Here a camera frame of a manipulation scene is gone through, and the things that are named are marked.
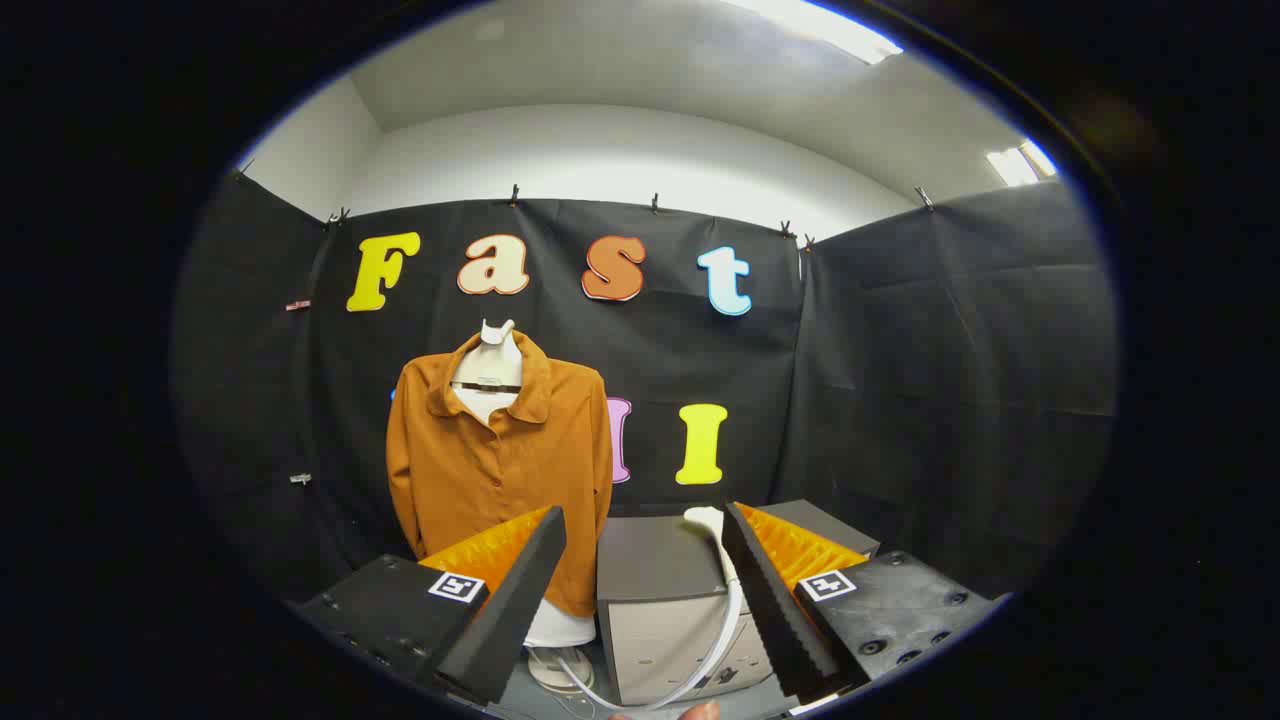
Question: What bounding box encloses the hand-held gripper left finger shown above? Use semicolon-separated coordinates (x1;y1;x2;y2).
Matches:
290;505;568;706

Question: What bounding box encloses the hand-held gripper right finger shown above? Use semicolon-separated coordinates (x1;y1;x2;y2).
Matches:
722;500;1001;706

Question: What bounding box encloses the orange button shirt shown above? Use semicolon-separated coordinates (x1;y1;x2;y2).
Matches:
385;330;614;618

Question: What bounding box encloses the grey cabinet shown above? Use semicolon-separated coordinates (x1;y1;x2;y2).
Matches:
597;498;881;707

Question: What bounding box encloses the black backdrop cloth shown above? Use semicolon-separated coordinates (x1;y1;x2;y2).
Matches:
170;170;1119;621

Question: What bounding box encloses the white mannequin torso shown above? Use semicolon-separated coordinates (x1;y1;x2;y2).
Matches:
452;318;601;696

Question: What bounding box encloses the small ceiling light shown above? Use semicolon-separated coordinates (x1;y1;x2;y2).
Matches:
985;138;1059;188

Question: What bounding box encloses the long ceiling light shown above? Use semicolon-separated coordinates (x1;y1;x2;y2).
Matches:
720;0;904;66

